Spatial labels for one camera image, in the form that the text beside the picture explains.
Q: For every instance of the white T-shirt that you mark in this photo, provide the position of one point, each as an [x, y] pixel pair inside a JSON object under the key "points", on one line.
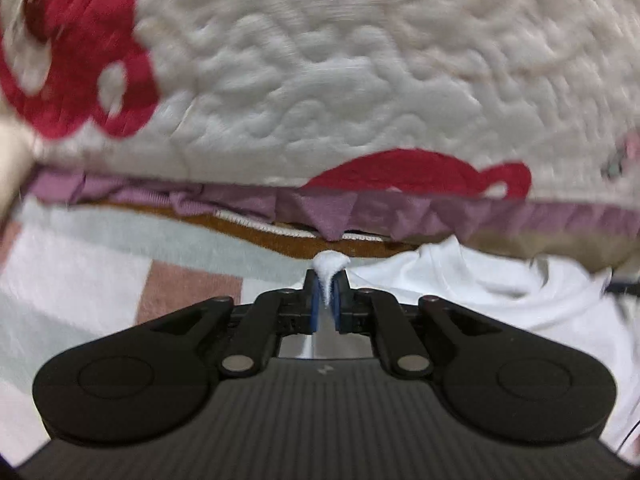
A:
{"points": [[500, 290]]}

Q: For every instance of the checked cartoon rug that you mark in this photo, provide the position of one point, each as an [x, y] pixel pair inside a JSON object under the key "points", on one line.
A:
{"points": [[100, 270]]}

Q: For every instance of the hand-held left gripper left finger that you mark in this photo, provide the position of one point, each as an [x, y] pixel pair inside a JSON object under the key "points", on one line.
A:
{"points": [[314, 310]]}

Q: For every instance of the beige bed base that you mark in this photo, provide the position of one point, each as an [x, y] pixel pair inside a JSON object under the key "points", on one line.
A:
{"points": [[550, 250]]}

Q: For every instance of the cream bear-print quilt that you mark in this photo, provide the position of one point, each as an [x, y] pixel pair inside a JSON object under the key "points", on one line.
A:
{"points": [[350, 70]]}

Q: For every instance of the cream plush cushion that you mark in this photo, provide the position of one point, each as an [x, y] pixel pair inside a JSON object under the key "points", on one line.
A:
{"points": [[15, 160]]}

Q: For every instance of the purple ruffled bed skirt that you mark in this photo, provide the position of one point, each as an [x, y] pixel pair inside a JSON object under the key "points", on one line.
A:
{"points": [[350, 210]]}

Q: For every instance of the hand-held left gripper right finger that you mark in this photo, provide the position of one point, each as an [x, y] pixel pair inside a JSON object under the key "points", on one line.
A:
{"points": [[341, 310]]}

